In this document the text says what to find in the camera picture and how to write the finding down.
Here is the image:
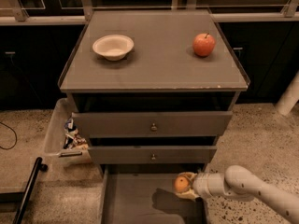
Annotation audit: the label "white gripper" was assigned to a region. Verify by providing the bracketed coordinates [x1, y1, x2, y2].
[175, 172, 212, 201]

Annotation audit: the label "orange fruit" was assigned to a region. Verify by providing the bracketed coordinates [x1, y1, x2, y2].
[174, 175, 190, 193]

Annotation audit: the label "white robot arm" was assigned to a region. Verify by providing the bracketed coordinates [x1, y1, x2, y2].
[175, 75, 299, 224]

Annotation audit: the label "grey bottom drawer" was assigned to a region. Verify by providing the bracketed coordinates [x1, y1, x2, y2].
[99, 164, 208, 224]

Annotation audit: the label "grey drawer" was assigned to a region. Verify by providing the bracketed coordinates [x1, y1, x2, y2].
[89, 146, 217, 164]
[99, 164, 208, 224]
[72, 111, 232, 138]

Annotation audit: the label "grey top drawer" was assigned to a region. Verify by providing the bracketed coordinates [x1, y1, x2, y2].
[72, 111, 232, 138]

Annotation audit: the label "grey middle drawer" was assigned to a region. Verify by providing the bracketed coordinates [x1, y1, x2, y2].
[89, 146, 217, 164]

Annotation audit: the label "grey drawer cabinet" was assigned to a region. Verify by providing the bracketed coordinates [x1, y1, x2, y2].
[57, 9, 251, 224]

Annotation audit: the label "snack packets in bin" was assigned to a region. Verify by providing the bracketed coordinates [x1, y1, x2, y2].
[64, 118, 88, 150]

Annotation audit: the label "clear plastic bin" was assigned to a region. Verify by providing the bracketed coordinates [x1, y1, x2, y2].
[44, 98, 91, 167]

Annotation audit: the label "red apple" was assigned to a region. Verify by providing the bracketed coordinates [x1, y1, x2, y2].
[192, 34, 216, 57]

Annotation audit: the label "white bowl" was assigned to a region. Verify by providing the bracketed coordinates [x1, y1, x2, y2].
[93, 35, 135, 62]

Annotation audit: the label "black metal bar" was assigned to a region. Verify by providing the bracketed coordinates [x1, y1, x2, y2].
[0, 157, 48, 224]

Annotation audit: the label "metal railing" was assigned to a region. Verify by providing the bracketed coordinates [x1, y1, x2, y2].
[0, 0, 299, 26]

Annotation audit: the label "black cable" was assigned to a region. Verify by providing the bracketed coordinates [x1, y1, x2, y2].
[0, 121, 18, 151]

